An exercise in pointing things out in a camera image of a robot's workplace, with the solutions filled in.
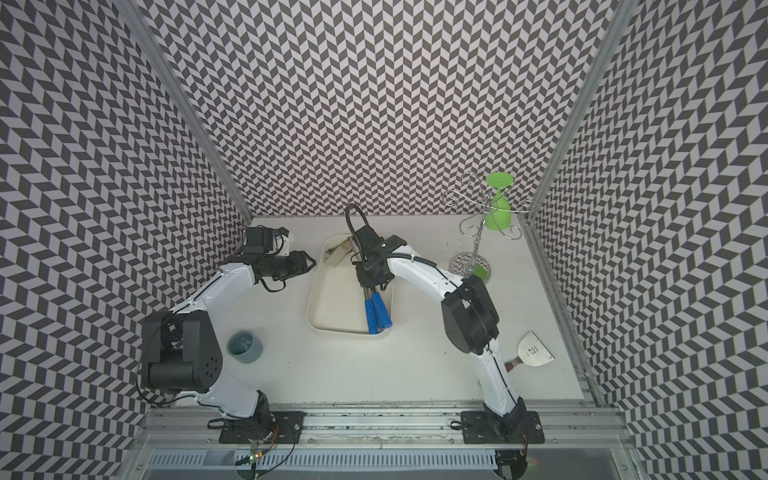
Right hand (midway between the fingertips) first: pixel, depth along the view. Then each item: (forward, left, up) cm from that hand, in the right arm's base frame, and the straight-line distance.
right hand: (369, 283), depth 90 cm
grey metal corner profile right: (+35, -61, -7) cm, 71 cm away
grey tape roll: (-18, +34, -3) cm, 38 cm away
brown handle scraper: (-18, -47, -8) cm, 51 cm away
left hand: (+5, +19, +3) cm, 20 cm away
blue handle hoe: (-13, -2, -3) cm, 13 cm away
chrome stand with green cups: (+8, -34, +22) cm, 41 cm away
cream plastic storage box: (0, +12, -10) cm, 15 cm away
